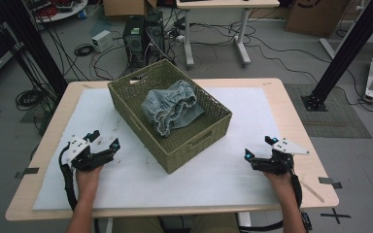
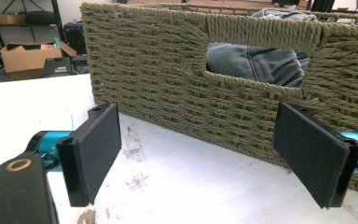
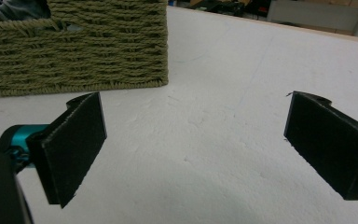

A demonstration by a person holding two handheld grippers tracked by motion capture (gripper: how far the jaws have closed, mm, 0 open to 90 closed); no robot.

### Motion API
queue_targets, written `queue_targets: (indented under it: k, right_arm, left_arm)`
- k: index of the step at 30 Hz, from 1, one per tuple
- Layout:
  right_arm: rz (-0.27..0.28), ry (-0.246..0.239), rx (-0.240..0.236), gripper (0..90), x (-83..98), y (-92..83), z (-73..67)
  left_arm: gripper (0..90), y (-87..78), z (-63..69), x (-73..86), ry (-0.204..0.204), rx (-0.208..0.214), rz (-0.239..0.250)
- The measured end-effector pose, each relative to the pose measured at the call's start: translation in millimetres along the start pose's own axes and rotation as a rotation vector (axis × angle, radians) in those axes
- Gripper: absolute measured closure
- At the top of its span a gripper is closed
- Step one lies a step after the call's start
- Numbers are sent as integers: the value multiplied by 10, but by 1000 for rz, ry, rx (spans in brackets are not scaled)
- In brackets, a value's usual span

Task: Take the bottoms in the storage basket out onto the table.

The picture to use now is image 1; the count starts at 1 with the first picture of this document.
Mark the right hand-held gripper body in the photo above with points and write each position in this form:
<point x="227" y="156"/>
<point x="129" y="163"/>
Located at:
<point x="275" y="163"/>

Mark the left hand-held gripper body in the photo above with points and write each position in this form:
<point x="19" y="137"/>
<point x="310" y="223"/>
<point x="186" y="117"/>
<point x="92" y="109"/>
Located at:
<point x="87" y="161"/>

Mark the green woven basket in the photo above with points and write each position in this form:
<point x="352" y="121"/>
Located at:
<point x="187" y="152"/>

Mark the light blue denim shorts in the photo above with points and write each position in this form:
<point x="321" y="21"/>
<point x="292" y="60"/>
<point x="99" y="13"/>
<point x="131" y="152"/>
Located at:
<point x="171" y="106"/>

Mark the person's left hand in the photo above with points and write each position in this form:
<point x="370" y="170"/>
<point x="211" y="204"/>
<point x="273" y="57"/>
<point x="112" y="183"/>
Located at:
<point x="87" y="181"/>

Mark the person's right hand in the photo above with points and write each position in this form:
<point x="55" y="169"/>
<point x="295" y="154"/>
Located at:
<point x="278" y="183"/>

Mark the white foam mat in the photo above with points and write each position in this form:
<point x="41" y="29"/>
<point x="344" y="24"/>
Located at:
<point x="226" y="181"/>

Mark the thin wooden stick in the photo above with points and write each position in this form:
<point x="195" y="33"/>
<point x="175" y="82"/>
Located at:
<point x="312" y="191"/>

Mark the black tape strip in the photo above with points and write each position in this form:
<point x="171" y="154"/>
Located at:
<point x="29" y="171"/>
<point x="328" y="181"/>

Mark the white table leg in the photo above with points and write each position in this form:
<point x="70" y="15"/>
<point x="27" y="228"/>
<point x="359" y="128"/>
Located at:
<point x="244" y="220"/>

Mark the grey floor mat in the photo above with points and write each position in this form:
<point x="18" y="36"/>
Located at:
<point x="333" y="123"/>

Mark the person's olive trousers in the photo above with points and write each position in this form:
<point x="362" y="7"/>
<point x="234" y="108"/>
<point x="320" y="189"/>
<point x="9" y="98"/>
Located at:
<point x="136" y="225"/>

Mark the black tape cross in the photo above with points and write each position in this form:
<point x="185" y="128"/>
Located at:
<point x="335" y="215"/>

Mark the white box device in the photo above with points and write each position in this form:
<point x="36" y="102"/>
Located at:
<point x="102" y="40"/>

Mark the black computer tower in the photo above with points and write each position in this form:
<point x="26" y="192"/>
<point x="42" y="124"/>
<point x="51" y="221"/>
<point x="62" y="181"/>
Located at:
<point x="134" y="45"/>

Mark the black metal stand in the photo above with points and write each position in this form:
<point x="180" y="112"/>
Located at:
<point x="346" y="55"/>
<point x="32" y="42"/>

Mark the grey computer tower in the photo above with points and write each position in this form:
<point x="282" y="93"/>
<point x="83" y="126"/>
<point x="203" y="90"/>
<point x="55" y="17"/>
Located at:
<point x="155" y="32"/>

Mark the round white table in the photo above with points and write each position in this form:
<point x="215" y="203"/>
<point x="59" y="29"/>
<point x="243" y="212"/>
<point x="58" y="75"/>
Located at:
<point x="71" y="13"/>

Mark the large cardboard box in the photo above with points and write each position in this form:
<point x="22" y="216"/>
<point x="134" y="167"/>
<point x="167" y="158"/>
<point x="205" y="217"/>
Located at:
<point x="317" y="17"/>

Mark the small cardboard box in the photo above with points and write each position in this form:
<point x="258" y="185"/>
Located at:
<point x="123" y="7"/>

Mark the white-legged wooden desk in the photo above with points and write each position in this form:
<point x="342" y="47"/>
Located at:
<point x="239" y="4"/>

